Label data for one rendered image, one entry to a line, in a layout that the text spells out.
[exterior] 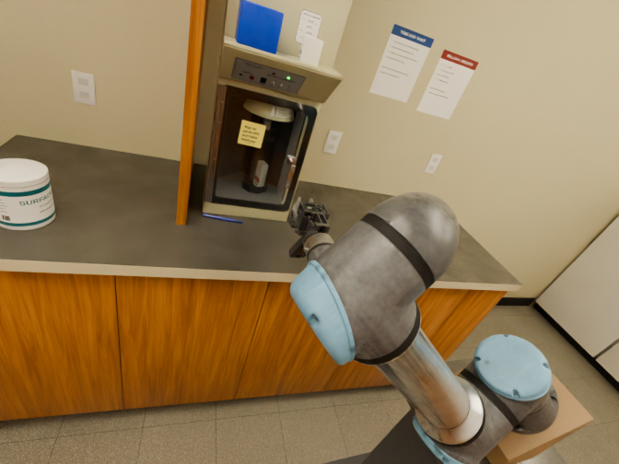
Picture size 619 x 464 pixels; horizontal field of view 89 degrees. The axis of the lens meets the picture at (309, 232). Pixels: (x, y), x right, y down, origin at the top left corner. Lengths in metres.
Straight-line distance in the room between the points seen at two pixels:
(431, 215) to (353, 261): 0.10
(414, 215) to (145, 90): 1.30
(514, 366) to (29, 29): 1.67
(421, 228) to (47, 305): 1.06
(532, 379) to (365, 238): 0.44
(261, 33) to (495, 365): 0.87
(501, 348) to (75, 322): 1.14
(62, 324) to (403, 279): 1.08
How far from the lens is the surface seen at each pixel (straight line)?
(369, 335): 0.37
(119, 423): 1.77
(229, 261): 1.00
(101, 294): 1.11
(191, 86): 0.94
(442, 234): 0.37
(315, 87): 0.99
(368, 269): 0.34
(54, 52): 1.56
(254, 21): 0.90
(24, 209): 1.09
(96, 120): 1.59
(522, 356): 0.71
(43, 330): 1.28
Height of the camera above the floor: 1.60
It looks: 32 degrees down
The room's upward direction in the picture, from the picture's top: 20 degrees clockwise
